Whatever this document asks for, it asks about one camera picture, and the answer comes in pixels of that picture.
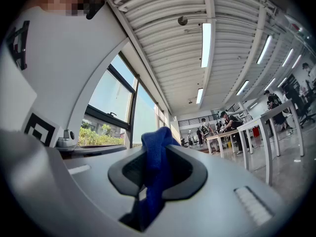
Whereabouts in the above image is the black framed window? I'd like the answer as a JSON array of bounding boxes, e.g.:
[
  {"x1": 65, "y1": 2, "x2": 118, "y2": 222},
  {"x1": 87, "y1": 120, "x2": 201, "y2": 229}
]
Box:
[{"x1": 78, "y1": 52, "x2": 159, "y2": 148}]

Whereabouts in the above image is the black balcony railing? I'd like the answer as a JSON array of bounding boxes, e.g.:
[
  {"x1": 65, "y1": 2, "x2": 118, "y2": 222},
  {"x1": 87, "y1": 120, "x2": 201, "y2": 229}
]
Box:
[{"x1": 177, "y1": 113, "x2": 221, "y2": 127}]

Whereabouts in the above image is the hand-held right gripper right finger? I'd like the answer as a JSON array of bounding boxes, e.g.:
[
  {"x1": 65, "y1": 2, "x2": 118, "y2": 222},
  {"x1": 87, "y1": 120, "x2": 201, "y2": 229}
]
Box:
[{"x1": 161, "y1": 144, "x2": 208, "y2": 199}]

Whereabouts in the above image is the black office chair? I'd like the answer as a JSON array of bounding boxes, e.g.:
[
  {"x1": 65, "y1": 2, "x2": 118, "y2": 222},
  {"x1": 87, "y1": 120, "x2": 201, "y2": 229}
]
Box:
[{"x1": 299, "y1": 86, "x2": 316, "y2": 128}]

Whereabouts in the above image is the black head strap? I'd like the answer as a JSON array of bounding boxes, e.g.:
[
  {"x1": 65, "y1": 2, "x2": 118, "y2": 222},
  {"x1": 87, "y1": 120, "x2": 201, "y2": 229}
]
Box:
[{"x1": 85, "y1": 0, "x2": 106, "y2": 20}]

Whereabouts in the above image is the blue cloth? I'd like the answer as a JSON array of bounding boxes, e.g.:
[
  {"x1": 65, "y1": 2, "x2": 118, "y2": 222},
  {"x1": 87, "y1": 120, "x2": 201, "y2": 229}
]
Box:
[{"x1": 119, "y1": 126, "x2": 181, "y2": 232}]

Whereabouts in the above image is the wooden top table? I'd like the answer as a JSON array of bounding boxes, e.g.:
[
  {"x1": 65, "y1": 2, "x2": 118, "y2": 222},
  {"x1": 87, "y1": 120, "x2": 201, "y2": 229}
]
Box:
[{"x1": 205, "y1": 129, "x2": 239, "y2": 158}]

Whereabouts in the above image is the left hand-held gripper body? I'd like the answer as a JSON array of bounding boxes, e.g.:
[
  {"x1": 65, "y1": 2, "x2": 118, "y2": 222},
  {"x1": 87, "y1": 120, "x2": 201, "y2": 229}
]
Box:
[{"x1": 0, "y1": 43, "x2": 76, "y2": 149}]

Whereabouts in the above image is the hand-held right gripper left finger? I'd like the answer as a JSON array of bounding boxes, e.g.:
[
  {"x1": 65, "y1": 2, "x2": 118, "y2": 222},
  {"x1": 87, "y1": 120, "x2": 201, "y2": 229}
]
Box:
[{"x1": 108, "y1": 148, "x2": 149, "y2": 198}]

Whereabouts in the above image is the white table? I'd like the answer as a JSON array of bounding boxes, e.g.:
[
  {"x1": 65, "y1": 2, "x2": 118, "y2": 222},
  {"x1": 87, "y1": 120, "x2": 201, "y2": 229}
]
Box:
[
  {"x1": 236, "y1": 116, "x2": 274, "y2": 187},
  {"x1": 260, "y1": 98, "x2": 306, "y2": 158}
]

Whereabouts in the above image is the group of ceiling strip lights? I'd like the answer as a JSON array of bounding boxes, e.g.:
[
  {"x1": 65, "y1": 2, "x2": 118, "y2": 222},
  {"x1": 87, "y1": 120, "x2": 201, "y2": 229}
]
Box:
[{"x1": 196, "y1": 22, "x2": 303, "y2": 110}]

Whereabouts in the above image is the person's white printed shirt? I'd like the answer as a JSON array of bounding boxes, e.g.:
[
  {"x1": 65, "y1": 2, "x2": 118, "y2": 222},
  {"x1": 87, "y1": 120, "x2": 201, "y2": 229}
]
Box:
[{"x1": 4, "y1": 3, "x2": 129, "y2": 130}]

